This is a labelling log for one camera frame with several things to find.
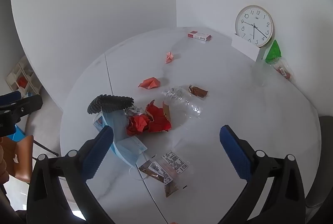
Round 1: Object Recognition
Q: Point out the red crumpled wrapper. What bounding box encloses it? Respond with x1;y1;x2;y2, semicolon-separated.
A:
138;77;161;90

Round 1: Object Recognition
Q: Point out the black ribbed paper liner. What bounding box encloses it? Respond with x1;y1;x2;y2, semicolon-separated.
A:
87;94;134;116

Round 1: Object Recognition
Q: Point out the grey crumpled foil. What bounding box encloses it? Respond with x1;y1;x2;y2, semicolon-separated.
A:
124;106;142;117

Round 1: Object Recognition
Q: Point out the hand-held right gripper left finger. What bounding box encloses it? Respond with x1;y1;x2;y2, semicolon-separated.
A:
26;125;115;224

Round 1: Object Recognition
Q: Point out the clear bag of red snacks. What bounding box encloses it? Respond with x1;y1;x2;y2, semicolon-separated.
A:
271;56;295;80

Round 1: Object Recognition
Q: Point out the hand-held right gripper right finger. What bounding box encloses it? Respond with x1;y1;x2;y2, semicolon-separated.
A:
219;125;306;224

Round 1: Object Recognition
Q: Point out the person's left hand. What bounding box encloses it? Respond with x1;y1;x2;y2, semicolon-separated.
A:
0;145;10;184

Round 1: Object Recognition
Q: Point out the brown barcode snack wrapper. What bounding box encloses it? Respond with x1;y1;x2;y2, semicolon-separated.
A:
138;160;173;185

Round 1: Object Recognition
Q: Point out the white cardboard box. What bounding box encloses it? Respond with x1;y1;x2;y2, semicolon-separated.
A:
231;33;266;61

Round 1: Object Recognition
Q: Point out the red paper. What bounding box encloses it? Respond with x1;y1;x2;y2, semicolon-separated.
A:
126;114;150;136

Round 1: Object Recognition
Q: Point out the brown leather chair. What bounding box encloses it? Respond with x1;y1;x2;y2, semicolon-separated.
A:
0;134;59;184

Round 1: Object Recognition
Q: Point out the blue plastic bin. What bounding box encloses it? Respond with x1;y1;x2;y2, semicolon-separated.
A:
5;124;26;142

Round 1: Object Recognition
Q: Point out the clear barcode wrapper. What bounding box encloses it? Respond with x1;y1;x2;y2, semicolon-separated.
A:
161;151;188;175

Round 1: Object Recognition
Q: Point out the round white wall clock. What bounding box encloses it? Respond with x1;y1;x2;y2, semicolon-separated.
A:
235;5;275;48

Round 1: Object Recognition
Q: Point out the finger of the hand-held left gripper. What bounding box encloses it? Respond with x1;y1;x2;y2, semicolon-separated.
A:
0;91;22;106
0;95;43;120

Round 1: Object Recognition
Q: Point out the red torn paper bag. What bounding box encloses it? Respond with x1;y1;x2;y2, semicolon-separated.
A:
145;100;173;133

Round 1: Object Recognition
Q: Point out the grey chair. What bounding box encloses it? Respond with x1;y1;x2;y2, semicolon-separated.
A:
304;115;333;207

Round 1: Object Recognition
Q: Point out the cream shelf cart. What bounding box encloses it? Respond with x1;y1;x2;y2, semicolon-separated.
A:
6;56;43;97

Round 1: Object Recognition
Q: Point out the blue face mask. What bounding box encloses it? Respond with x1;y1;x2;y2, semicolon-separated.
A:
92;108;147;168

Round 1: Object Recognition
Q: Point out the clear tube red cap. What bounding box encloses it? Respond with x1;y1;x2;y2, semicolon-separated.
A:
188;31;212;42

